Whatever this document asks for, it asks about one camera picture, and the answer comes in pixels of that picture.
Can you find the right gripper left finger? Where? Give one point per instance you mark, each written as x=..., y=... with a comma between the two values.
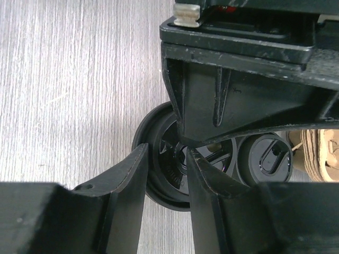
x=102, y=215

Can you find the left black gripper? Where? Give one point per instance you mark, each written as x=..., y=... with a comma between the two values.
x=235, y=68

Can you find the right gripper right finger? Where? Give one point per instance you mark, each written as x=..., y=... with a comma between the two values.
x=229, y=217

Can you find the stack of black lids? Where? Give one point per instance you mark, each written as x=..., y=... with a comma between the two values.
x=264, y=158

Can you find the cardboard cup carrier stack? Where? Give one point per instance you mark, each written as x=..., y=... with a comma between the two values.
x=316, y=153

